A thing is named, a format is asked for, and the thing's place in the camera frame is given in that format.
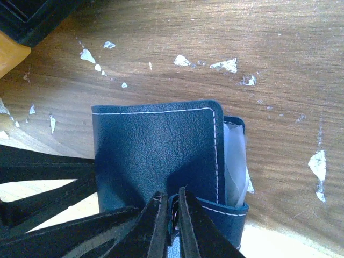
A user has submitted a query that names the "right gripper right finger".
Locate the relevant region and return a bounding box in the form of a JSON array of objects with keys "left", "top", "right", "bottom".
[{"left": 178, "top": 187, "right": 244, "bottom": 257}]

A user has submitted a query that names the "orange bin with cards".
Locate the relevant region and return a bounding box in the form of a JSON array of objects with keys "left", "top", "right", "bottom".
[{"left": 0, "top": 32, "right": 31, "bottom": 77}]

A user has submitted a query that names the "black bin with teal cards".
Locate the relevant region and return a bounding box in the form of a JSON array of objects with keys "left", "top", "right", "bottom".
[{"left": 1, "top": 0, "right": 84, "bottom": 48}]

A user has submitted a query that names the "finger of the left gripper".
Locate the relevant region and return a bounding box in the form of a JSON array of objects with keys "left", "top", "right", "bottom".
[
  {"left": 1, "top": 145, "right": 96, "bottom": 228},
  {"left": 1, "top": 206, "right": 140, "bottom": 257}
]

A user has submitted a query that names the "navy blue card holder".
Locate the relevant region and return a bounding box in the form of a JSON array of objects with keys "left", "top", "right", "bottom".
[{"left": 90, "top": 100, "right": 249, "bottom": 257}]

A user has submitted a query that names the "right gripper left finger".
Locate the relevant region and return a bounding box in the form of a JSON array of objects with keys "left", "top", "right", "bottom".
[{"left": 107, "top": 192, "right": 168, "bottom": 257}]

